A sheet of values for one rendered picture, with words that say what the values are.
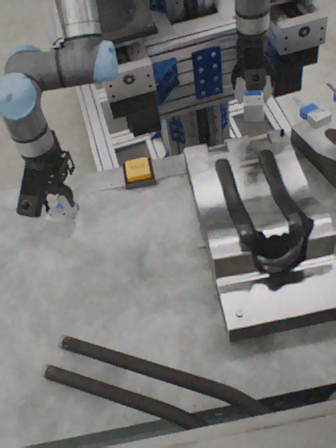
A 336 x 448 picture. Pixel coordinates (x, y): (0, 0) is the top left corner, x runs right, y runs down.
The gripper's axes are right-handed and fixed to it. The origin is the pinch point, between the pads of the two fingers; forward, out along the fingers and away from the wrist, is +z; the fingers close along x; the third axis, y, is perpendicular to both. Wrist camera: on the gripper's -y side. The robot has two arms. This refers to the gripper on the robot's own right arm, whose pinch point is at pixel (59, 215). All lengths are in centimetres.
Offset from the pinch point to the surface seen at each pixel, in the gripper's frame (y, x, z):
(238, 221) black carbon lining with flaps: 8.3, -38.8, 4.0
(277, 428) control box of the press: -51, -55, -52
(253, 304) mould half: -8.5, -45.3, 9.0
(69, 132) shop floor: 115, 71, 95
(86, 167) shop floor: 93, 54, 95
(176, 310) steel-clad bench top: -10.3, -28.4, 15.0
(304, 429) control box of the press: -51, -57, -52
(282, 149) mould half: 33, -45, 6
